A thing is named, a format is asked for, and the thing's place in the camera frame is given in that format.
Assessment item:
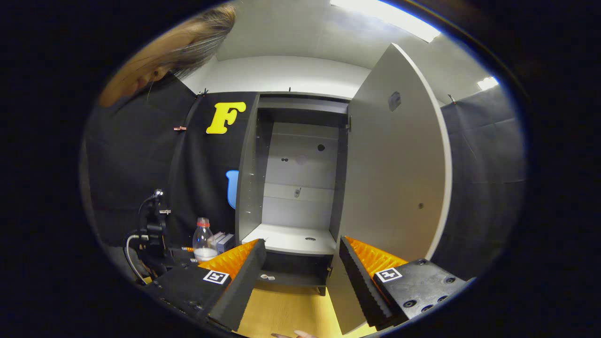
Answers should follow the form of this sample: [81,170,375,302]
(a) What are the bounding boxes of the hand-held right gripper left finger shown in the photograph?
[143,238,267,333]

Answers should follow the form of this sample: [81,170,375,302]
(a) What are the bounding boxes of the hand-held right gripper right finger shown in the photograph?
[339,236,470,329]

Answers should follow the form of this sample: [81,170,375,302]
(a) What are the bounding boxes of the clear plastic bottle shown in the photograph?
[193,217,219,262]

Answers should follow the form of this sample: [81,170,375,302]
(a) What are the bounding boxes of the grey cabinet door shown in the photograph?
[326,43,452,335]

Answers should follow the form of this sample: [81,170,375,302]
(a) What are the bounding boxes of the dark grey cabinet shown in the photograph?
[235,92,350,296]

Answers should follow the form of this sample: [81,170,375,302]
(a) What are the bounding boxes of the white cabinet shelf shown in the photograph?
[242,224,338,256]

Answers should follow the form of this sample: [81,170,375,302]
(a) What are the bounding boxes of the black backdrop cloth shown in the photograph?
[82,77,526,282]

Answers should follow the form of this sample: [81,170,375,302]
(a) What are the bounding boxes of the person's head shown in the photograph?
[98,4,237,108]

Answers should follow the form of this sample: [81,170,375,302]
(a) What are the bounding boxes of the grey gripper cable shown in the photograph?
[123,234,147,285]

